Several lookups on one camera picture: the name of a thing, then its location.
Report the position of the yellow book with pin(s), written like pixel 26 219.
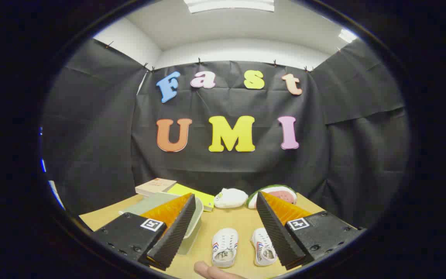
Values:
pixel 192 192

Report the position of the storage box lid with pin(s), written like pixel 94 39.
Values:
pixel 151 203

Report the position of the ceiling light panel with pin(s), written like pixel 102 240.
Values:
pixel 229 4
pixel 347 35

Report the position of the beige book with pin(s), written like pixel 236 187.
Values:
pixel 155 186

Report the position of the white plush toy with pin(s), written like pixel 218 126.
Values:
pixel 230 197

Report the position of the white shoe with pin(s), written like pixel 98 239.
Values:
pixel 262 248
pixel 225 246

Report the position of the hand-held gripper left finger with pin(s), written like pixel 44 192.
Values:
pixel 176 228

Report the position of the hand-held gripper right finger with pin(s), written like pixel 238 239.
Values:
pixel 277 232

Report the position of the watermelon plush toy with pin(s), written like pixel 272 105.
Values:
pixel 281 192

